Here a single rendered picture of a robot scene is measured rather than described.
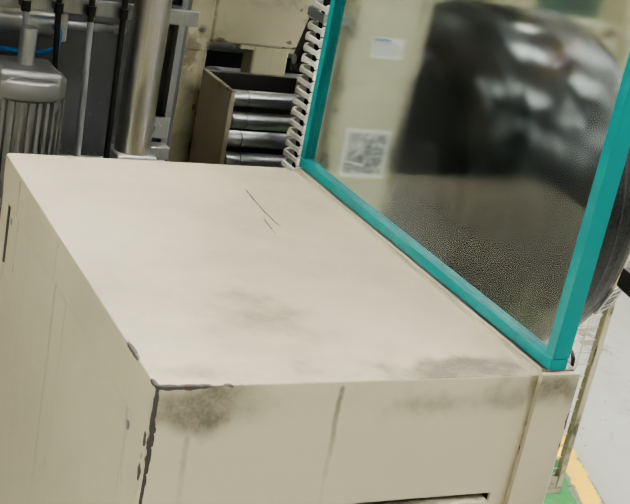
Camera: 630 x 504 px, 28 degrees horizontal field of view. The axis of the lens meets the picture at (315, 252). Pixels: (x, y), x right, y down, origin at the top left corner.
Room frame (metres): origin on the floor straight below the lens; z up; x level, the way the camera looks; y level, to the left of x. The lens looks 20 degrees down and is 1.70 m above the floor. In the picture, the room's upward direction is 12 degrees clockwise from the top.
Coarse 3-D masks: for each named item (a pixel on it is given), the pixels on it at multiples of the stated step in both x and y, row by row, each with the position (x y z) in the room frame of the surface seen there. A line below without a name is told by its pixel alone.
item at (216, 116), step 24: (216, 72) 2.25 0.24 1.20; (240, 72) 2.28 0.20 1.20; (216, 96) 2.17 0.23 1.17; (240, 96) 2.14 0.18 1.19; (264, 96) 2.17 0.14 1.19; (288, 96) 2.19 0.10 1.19; (216, 120) 2.16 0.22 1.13; (240, 120) 2.14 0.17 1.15; (264, 120) 2.16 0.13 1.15; (288, 120) 2.18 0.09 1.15; (192, 144) 2.24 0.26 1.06; (216, 144) 2.14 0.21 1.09; (240, 144) 2.15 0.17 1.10; (264, 144) 2.17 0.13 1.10
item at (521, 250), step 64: (384, 0) 1.39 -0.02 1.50; (448, 0) 1.28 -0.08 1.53; (512, 0) 1.19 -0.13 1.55; (576, 0) 1.10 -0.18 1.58; (320, 64) 1.49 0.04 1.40; (384, 64) 1.37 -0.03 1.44; (448, 64) 1.26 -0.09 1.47; (512, 64) 1.16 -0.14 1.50; (576, 64) 1.08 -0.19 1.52; (320, 128) 1.47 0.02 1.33; (384, 128) 1.34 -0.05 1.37; (448, 128) 1.23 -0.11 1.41; (512, 128) 1.14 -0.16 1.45; (576, 128) 1.06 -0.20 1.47; (384, 192) 1.32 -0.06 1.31; (448, 192) 1.21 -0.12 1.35; (512, 192) 1.12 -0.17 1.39; (576, 192) 1.05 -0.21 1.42; (448, 256) 1.19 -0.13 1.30; (512, 256) 1.10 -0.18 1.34; (576, 256) 1.02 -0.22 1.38; (512, 320) 1.08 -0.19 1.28; (576, 320) 1.02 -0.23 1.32
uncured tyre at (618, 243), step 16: (624, 176) 1.81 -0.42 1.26; (624, 192) 1.80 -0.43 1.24; (624, 208) 1.80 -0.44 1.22; (608, 224) 1.79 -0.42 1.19; (624, 224) 1.80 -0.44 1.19; (608, 240) 1.79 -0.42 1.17; (624, 240) 1.81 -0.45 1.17; (608, 256) 1.79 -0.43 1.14; (624, 256) 1.82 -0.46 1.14; (608, 272) 1.80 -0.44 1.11; (592, 288) 1.80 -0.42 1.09; (608, 288) 1.83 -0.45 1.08; (592, 304) 1.82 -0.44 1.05
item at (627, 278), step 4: (624, 268) 1.70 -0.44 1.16; (628, 268) 1.71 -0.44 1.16; (624, 272) 1.70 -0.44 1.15; (628, 272) 1.69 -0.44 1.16; (620, 276) 1.71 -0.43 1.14; (624, 276) 1.70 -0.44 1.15; (628, 276) 1.69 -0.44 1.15; (620, 280) 1.70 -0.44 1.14; (624, 280) 1.70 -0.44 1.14; (628, 280) 1.69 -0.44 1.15; (616, 284) 1.71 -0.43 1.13; (620, 284) 1.70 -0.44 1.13; (624, 284) 1.69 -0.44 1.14; (628, 284) 1.69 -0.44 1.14; (620, 288) 1.70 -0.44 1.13; (624, 288) 1.69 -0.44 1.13; (628, 288) 1.69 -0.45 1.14; (624, 292) 1.69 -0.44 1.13; (628, 296) 1.68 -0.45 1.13
